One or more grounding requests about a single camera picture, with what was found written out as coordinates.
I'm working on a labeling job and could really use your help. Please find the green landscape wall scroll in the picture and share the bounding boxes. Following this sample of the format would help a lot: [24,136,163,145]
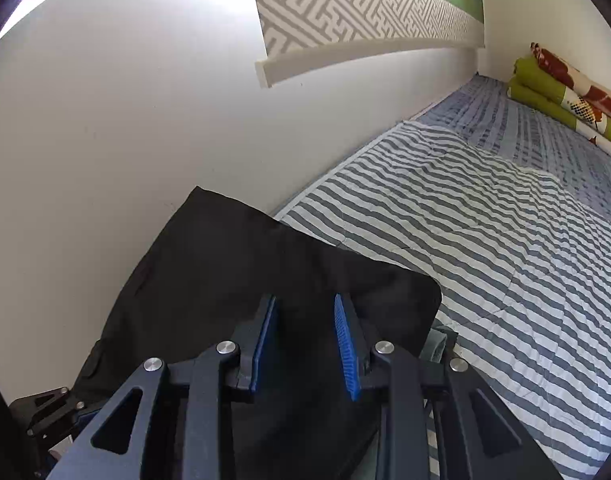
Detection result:
[255,0,484,88]

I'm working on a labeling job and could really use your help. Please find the folded clothes stack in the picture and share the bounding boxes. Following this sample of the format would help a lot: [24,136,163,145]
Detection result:
[354,324,460,480]

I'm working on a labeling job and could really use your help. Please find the green floral folded blanket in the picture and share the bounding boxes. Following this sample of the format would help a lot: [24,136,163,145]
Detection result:
[507,42,611,157]

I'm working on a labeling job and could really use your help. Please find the blue patterned bed sheet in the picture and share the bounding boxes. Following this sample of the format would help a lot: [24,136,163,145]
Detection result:
[418,75,611,223]

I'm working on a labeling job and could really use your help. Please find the blue white striped quilt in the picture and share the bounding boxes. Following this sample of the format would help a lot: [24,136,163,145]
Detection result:
[278,122,611,479]

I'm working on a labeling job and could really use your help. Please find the dark navy garment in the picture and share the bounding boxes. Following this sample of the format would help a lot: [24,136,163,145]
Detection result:
[74,188,442,479]

